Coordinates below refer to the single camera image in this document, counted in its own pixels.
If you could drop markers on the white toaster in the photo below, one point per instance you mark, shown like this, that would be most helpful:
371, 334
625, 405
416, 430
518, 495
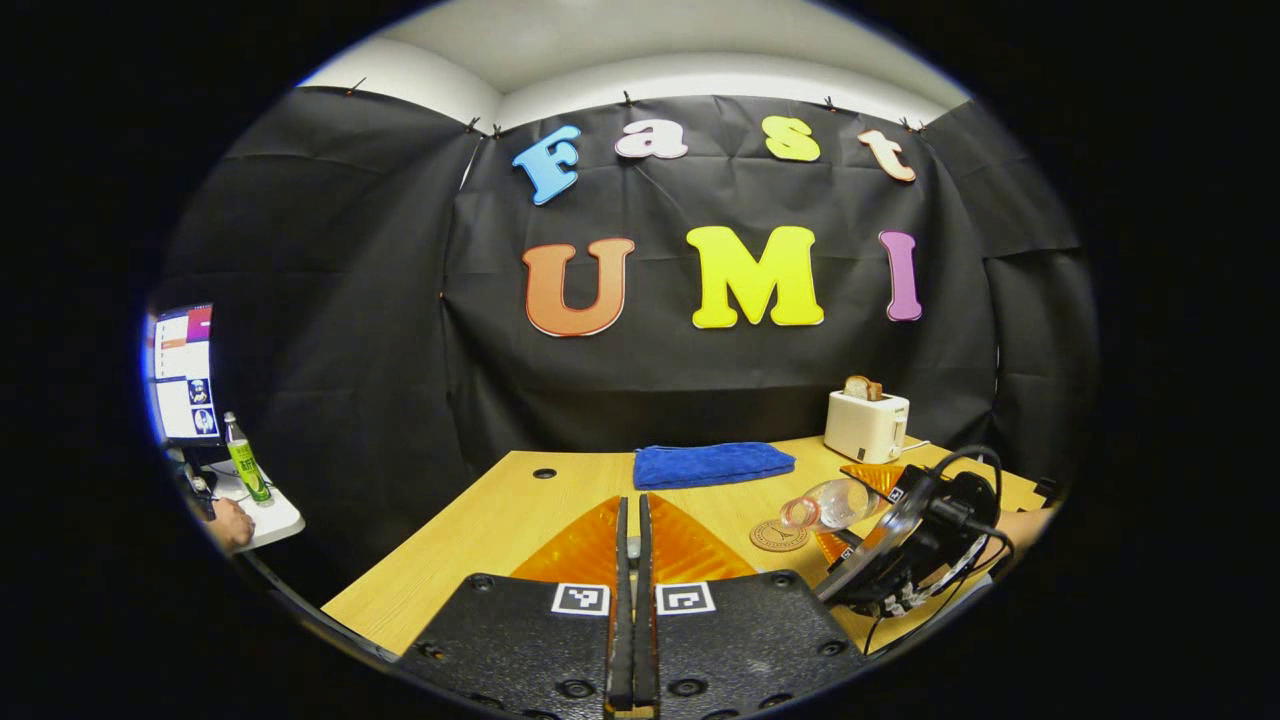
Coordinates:
865, 425

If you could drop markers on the blue folded towel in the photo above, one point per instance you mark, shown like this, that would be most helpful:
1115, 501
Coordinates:
712, 465

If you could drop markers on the black backdrop cloth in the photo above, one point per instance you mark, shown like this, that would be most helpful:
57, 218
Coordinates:
700, 380

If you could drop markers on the computer monitor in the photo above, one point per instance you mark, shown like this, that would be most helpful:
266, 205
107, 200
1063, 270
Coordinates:
185, 375

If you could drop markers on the white side table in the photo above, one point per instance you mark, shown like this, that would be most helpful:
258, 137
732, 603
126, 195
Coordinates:
265, 515

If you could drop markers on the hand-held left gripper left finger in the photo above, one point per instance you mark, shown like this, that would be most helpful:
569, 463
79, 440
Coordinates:
520, 640

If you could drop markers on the clear plastic water bottle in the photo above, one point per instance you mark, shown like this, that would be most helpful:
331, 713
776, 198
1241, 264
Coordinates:
835, 503

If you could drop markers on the green drink bottle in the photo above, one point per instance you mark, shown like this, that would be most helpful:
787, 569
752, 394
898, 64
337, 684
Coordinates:
246, 465

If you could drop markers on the round wooden coaster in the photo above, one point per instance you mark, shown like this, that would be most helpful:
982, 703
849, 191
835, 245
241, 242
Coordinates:
775, 538

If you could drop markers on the bread slice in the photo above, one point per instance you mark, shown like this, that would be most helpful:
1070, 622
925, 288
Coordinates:
860, 387

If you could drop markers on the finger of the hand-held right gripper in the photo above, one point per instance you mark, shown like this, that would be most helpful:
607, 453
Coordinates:
905, 505
850, 570

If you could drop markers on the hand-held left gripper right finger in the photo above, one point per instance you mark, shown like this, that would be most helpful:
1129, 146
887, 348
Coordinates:
750, 640

